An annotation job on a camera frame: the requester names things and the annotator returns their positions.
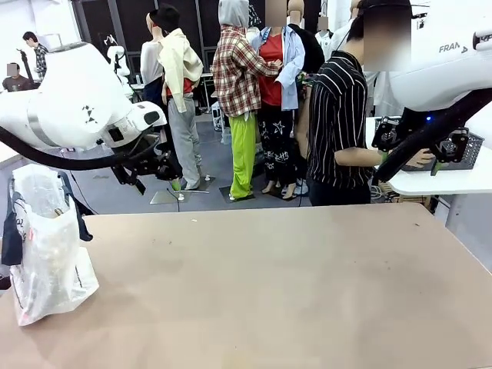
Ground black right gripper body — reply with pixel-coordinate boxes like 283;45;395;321
399;106;470;135

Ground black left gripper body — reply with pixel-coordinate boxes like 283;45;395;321
110;132;182;185

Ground clear plastic bag navy handles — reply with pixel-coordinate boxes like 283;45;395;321
1;164;101;327

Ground person's right forearm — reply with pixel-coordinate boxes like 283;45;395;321
333;147;385;168

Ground person's right hand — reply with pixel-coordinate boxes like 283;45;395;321
404;147;436;170

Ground white side table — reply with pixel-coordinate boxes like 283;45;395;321
364;116;492;198

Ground person in black striped shirt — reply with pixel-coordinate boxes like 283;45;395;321
306;0;413;208

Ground mannequin in cream jacket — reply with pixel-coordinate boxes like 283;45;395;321
139;2;205;192

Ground mannequin in plaid hoodie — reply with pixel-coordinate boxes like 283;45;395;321
210;0;282;201

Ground mannequin in black jacket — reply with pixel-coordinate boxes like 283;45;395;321
287;0;327;159

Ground mannequin in white top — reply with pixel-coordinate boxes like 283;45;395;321
314;15;336;53

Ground mannequin in red shirt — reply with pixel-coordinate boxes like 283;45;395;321
256;0;308;200

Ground seated person in dark shirt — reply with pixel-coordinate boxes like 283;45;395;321
1;62;32;93

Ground standing person in plaid shirt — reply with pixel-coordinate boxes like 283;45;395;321
22;31;50;82

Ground black tripod stand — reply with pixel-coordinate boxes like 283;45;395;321
16;47;35;85

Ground tangled cables under table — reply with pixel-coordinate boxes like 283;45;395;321
370;181;401;204

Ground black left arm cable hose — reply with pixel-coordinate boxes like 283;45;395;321
0;125;165;171

